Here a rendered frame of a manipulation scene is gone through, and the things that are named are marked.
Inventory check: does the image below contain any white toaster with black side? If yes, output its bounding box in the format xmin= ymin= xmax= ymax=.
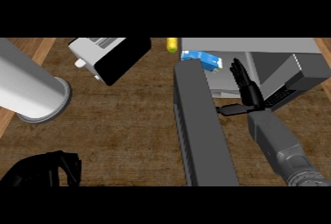
xmin=66 ymin=37 xmax=152 ymax=87

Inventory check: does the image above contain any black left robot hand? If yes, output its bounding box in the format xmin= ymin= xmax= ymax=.
xmin=0 ymin=150 xmax=82 ymax=187

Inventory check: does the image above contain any grey microwave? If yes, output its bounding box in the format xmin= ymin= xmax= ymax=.
xmin=180 ymin=37 xmax=331 ymax=112

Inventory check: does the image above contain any blue and white milk carton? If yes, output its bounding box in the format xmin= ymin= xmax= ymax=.
xmin=180 ymin=50 xmax=223 ymax=73

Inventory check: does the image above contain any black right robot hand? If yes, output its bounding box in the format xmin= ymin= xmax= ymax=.
xmin=214 ymin=58 xmax=265 ymax=116

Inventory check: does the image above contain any pale grey cylinder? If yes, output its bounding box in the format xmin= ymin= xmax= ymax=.
xmin=0 ymin=37 xmax=72 ymax=124

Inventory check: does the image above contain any yellow green corn cob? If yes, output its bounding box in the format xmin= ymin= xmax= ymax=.
xmin=165 ymin=37 xmax=180 ymax=53

